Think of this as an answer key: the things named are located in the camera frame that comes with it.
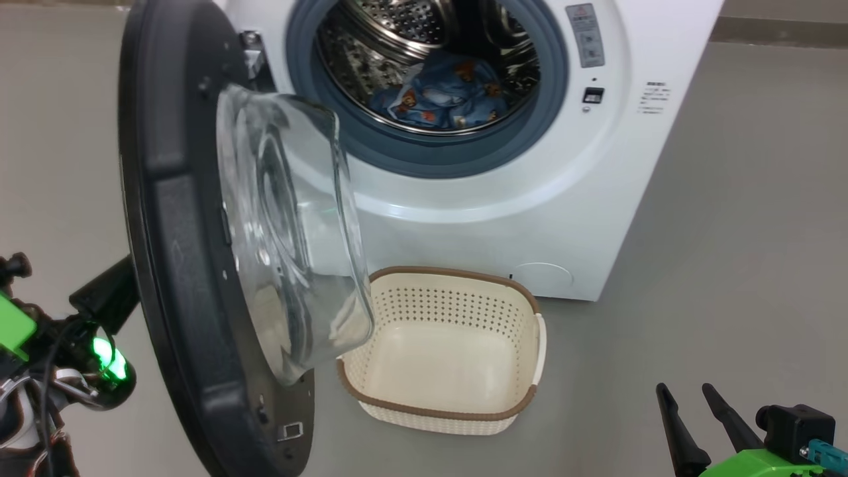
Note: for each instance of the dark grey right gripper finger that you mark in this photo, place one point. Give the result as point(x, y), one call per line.
point(732, 421)
point(679, 437)

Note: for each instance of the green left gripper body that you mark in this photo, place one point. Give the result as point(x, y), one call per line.
point(13, 328)

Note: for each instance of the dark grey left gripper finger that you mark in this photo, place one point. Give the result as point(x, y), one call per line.
point(109, 295)

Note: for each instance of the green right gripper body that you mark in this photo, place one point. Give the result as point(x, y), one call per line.
point(762, 465)

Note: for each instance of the dark round glass washer door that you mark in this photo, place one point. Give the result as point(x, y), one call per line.
point(179, 265)

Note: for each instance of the blue cartoon print garment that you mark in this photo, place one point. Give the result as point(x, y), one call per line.
point(444, 96)

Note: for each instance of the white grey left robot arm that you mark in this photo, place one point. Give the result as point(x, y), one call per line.
point(23, 430)

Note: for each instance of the cream perforated laundry basket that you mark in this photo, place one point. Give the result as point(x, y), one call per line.
point(450, 358)

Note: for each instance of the white front-load washing machine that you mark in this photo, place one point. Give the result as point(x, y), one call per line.
point(563, 199)

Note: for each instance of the metal door hinge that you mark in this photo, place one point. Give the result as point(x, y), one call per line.
point(253, 56)

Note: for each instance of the grey rubber door seal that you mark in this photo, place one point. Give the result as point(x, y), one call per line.
point(430, 156)

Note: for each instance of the black door latch socket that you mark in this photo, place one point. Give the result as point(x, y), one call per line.
point(593, 95)

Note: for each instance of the round white filter cover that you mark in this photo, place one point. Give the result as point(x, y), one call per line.
point(542, 277)

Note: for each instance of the small printed text label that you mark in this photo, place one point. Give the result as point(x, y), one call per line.
point(654, 98)

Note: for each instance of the stainless steel washer drum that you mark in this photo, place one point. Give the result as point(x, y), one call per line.
point(397, 20)

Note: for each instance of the grey warning sticker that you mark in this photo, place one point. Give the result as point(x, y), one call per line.
point(585, 36)

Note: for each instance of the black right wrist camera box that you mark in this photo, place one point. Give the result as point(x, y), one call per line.
point(795, 424)

